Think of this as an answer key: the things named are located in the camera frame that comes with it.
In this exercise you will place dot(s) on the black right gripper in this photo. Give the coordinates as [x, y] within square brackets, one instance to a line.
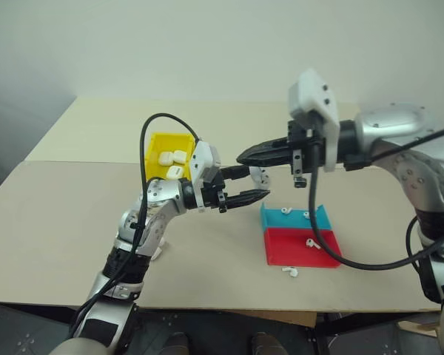
[299, 140]

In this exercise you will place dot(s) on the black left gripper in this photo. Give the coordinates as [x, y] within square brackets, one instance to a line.
[212, 192]

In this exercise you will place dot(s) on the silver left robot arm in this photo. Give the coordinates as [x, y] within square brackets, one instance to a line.
[163, 192]

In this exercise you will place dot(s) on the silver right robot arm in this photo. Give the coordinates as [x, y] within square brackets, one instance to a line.
[392, 125]

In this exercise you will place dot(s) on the teal tray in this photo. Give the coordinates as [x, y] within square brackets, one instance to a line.
[296, 221]

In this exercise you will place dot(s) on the red tray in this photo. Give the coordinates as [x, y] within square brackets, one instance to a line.
[288, 251]

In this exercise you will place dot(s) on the yellow plastic bin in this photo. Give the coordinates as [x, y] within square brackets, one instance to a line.
[153, 162]

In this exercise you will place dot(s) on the dark rounded shoe tip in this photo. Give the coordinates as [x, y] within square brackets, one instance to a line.
[263, 343]
[174, 344]

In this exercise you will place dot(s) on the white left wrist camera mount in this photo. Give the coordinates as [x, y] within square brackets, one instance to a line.
[203, 159]

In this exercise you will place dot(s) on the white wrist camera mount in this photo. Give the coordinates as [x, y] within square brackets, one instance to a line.
[203, 159]
[314, 92]

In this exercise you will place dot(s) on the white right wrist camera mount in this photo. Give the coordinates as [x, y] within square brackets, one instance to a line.
[314, 92]

